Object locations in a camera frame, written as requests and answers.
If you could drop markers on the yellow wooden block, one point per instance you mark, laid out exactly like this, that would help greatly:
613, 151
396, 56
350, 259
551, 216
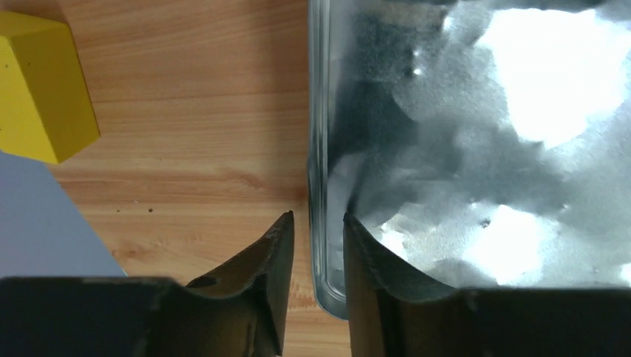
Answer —
46, 111

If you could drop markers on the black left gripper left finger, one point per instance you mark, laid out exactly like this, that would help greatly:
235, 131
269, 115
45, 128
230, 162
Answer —
237, 309

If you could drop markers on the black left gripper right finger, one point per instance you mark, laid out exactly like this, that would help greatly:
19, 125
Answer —
395, 309

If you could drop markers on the silver metal tin lid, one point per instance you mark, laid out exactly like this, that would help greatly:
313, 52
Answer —
487, 143

